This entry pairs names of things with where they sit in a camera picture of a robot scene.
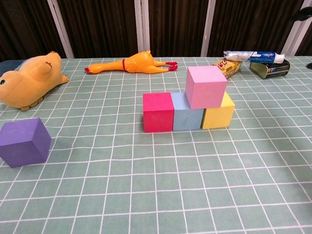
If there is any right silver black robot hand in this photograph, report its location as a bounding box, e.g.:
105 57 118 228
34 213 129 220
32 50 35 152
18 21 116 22
290 6 312 22

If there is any white blue toothpaste tube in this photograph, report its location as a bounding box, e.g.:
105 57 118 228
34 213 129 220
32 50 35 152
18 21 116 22
223 50 286 64

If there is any purple foam cube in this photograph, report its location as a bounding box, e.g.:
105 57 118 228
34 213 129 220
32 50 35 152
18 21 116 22
0 117 52 169

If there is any red foam cube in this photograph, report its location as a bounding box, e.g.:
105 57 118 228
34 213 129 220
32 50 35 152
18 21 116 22
142 92 175 133

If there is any yellow rubber chicken toy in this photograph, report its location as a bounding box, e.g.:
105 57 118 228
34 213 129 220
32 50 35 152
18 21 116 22
84 50 178 74

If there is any yellow foam cube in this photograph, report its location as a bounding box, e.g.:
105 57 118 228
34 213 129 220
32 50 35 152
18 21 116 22
201 91 236 130

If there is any yellow plush animal toy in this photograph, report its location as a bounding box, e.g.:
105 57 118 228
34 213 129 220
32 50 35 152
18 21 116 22
0 51 70 112

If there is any dark pleated curtain panel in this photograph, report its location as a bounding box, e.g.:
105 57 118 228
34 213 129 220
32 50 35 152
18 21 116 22
207 0 305 57
148 0 209 58
56 0 139 59
294 21 312 57
0 0 66 61

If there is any pink foam cube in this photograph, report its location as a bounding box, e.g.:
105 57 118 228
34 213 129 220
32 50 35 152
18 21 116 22
185 65 229 110

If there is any green checked tablecloth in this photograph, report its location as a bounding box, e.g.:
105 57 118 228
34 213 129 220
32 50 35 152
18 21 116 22
0 56 312 234

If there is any light blue foam cube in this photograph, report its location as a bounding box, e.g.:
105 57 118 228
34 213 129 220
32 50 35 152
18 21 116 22
171 92 205 132

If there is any white partition post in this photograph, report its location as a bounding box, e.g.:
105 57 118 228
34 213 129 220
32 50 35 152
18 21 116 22
135 0 151 57
46 0 75 59
201 0 216 58
282 0 312 57

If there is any gold snack packet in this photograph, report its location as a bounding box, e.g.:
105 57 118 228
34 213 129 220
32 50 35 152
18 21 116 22
212 58 243 79

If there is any dark blue table pad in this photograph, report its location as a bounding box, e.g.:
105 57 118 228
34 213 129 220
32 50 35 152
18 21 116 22
0 59 25 76

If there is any dark tin can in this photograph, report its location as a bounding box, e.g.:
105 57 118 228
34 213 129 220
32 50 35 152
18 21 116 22
249 59 291 80

